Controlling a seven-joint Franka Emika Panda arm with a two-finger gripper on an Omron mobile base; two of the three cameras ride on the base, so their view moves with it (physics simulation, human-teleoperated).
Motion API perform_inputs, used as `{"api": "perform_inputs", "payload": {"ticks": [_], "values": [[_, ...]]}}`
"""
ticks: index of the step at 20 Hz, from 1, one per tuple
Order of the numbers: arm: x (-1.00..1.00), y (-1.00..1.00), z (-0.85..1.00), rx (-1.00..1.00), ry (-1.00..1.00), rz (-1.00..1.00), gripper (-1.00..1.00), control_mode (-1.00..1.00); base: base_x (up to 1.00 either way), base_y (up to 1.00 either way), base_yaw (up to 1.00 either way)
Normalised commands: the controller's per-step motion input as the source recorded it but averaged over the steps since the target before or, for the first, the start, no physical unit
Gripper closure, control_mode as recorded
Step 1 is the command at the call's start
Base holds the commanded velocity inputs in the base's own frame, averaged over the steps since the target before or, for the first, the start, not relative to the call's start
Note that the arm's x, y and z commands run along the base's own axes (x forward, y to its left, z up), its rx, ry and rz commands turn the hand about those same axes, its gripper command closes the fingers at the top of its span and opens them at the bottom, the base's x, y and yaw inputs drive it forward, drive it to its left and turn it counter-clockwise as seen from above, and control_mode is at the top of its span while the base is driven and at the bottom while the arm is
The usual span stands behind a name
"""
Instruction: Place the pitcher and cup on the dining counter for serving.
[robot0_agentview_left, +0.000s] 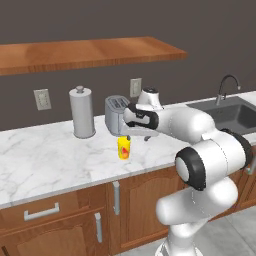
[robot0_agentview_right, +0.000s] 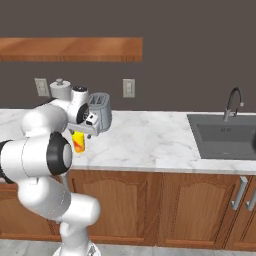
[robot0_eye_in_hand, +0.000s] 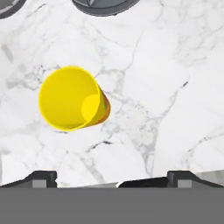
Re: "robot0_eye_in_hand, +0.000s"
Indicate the yellow cup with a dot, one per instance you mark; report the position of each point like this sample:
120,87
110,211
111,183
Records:
70,97

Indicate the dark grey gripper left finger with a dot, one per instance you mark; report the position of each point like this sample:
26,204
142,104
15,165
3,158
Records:
40,178

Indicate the dark grey round object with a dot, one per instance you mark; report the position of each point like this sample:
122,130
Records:
8,7

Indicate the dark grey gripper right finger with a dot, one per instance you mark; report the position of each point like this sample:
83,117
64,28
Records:
182,178

